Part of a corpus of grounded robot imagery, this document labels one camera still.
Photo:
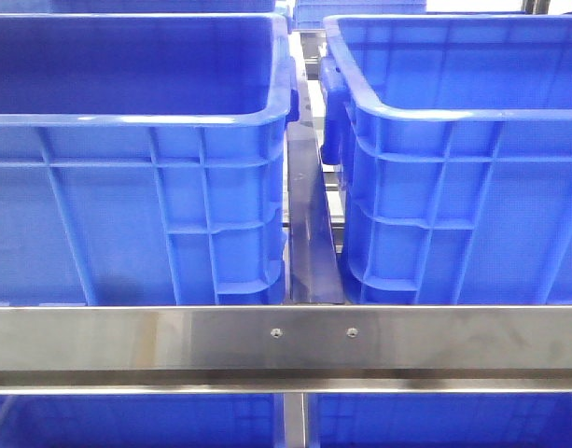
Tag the large blue crate left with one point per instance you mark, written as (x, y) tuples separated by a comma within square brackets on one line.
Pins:
[(141, 158)]

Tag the left rail screw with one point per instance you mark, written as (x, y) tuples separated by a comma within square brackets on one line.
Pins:
[(276, 333)]

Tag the blue crate rear right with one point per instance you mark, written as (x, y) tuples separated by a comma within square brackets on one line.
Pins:
[(309, 15)]

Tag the stainless steel front rail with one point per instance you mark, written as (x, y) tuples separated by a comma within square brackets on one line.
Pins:
[(129, 350)]

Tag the steel lower vertical post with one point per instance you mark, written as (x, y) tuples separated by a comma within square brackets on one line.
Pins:
[(295, 420)]

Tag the steel centre divider bar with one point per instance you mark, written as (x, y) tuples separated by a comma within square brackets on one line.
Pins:
[(313, 270)]

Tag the large blue crate right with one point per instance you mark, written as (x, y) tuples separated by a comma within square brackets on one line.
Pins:
[(453, 138)]

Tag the blue crate lower right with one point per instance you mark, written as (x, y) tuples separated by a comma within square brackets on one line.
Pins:
[(444, 420)]

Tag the blue crate rear left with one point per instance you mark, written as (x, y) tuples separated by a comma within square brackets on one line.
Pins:
[(144, 6)]

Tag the blue crate lower left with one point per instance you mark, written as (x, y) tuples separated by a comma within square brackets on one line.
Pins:
[(141, 421)]

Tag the large blue crate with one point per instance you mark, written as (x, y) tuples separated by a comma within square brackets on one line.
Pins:
[(453, 138), (141, 158)]

